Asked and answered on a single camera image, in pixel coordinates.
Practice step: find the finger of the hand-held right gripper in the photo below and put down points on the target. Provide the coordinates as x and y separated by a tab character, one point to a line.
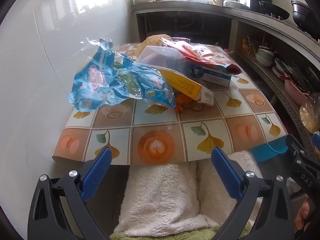
317	138
297	147

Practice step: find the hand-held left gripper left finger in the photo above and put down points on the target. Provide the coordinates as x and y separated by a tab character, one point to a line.
97	170

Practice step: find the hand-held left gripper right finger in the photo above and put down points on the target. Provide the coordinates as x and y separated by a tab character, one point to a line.
225	172

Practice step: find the blue plastic basket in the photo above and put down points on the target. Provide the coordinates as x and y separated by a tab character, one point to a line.
270	148

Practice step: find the blue plastic wrapper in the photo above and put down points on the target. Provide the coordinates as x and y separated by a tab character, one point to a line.
100	80

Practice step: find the blue and white carton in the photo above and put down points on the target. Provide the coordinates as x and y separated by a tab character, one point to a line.
215	76

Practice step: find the yellow and white carton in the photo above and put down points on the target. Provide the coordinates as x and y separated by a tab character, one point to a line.
185	82

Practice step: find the red snack bag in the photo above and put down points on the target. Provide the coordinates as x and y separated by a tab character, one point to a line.
200	55

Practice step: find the clear plastic container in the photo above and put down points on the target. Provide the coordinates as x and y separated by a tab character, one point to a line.
160	57

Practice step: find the person's right hand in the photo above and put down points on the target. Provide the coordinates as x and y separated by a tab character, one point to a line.
306	220

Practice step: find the yellow plastic bag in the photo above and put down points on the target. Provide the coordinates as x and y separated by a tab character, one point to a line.
310	117

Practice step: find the pink plastic basin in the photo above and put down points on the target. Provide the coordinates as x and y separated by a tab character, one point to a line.
297	92

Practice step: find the metal shelf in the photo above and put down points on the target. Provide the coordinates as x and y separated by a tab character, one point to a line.
275	85

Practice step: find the tile pattern tablecloth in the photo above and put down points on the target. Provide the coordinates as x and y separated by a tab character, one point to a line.
160	127

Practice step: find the stack of plates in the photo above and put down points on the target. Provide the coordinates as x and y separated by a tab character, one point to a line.
282	67

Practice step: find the orange crumpled wrapper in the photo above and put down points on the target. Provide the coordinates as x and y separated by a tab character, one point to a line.
182	102

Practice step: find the green shaggy mat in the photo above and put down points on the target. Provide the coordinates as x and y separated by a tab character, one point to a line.
175	237

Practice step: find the stack of ceramic bowls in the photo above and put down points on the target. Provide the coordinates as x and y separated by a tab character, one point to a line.
265	56

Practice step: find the black cooking pot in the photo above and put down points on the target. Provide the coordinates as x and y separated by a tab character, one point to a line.
303	15

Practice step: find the black wok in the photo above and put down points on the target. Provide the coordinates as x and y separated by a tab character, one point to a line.
273	10

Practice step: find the beige plastic bag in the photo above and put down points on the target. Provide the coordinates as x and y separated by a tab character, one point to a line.
155	40

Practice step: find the metal basin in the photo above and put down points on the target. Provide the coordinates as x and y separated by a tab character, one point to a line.
235	4

